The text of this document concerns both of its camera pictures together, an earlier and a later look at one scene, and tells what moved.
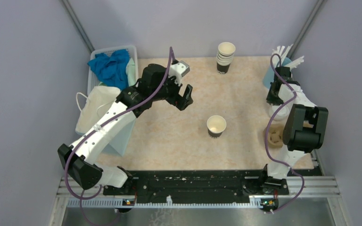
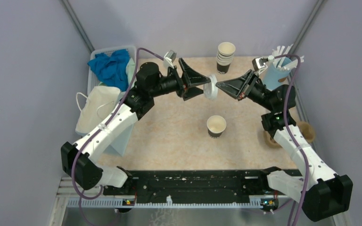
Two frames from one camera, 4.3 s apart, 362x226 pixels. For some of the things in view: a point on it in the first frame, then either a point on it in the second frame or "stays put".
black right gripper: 271,100 → 240,87
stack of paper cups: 226,51 stays put
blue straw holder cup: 268,76 stays put
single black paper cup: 216,125 stays put
